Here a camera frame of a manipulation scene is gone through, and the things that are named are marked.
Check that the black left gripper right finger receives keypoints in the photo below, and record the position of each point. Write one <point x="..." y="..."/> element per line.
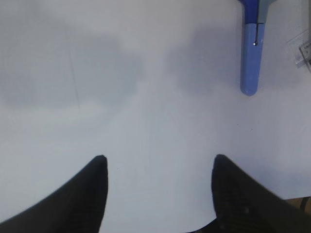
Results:
<point x="242" y="205"/>

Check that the clear plastic ruler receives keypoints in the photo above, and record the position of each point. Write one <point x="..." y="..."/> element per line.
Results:
<point x="299" y="49"/>

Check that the blue scissors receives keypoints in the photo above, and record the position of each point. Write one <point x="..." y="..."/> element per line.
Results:
<point x="255" y="16"/>

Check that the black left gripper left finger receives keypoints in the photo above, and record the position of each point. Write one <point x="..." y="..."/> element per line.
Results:
<point x="76" y="207"/>

